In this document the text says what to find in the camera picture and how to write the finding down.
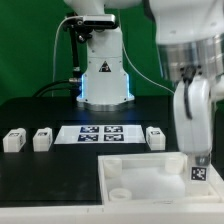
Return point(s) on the white square table top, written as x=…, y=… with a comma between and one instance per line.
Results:
x=151, y=177

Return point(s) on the white L-shaped obstacle fence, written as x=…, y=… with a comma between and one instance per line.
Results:
x=117, y=213

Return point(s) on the black camera stand pole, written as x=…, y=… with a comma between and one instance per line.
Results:
x=75, y=61

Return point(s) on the black camera on stand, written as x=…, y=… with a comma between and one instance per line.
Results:
x=88, y=23

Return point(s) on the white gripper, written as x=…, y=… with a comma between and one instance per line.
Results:
x=194, y=136

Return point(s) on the sheet with four markers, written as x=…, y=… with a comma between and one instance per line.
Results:
x=100, y=134

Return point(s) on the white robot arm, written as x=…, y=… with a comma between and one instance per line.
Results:
x=188, y=38

